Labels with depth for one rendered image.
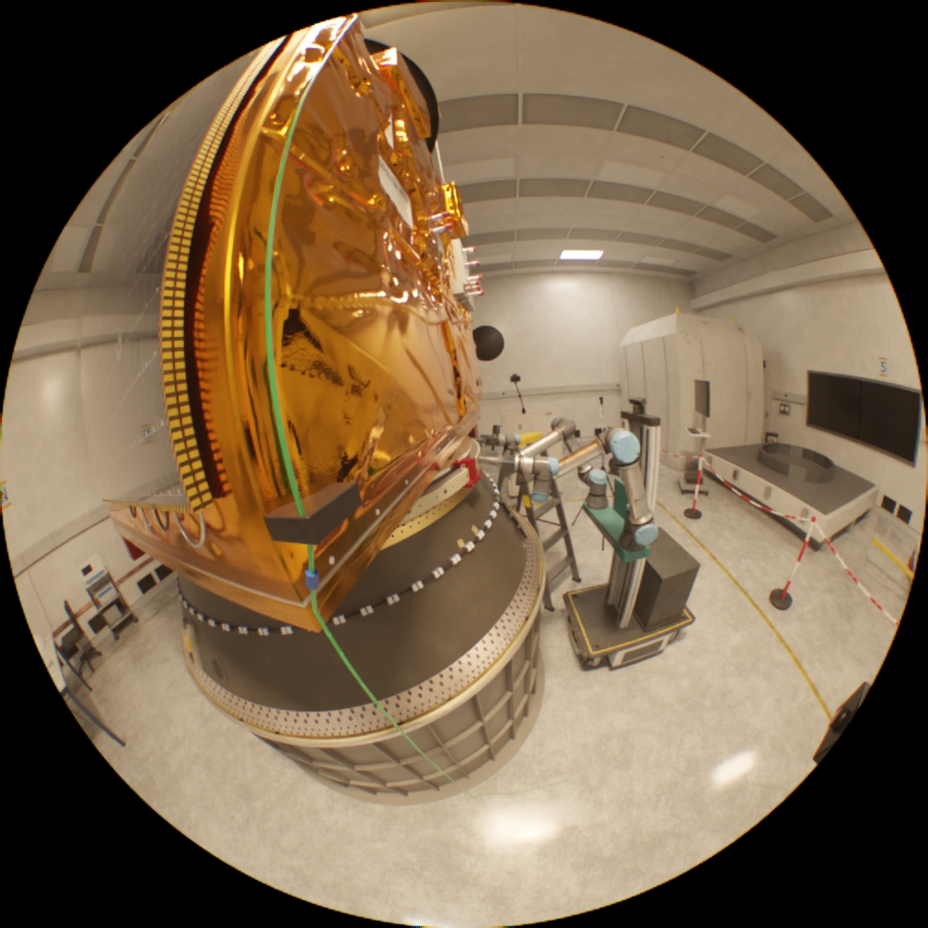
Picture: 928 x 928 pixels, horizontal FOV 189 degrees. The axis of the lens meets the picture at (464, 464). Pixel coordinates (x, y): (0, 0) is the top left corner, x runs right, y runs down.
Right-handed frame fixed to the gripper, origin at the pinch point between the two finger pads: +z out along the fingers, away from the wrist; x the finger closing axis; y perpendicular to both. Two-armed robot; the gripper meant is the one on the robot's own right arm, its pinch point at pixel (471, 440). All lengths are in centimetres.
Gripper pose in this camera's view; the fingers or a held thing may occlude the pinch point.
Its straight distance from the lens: 163.0
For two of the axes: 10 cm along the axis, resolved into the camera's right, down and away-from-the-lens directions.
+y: -0.3, 9.8, 2.1
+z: -9.4, 0.5, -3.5
